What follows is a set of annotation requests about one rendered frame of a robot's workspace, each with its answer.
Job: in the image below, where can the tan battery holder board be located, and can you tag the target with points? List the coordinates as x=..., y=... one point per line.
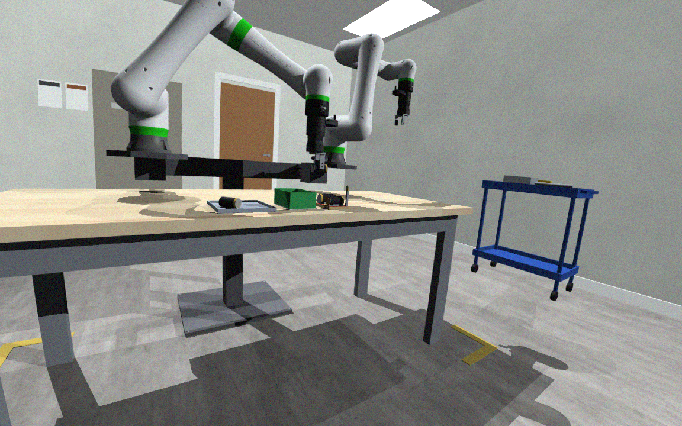
x=327, y=205

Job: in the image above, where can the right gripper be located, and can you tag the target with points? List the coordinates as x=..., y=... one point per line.
x=317, y=111

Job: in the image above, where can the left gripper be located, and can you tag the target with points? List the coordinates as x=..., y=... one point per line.
x=405, y=88

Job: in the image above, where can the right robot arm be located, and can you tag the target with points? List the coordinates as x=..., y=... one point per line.
x=140, y=87

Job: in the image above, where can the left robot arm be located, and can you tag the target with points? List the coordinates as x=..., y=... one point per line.
x=364, y=52

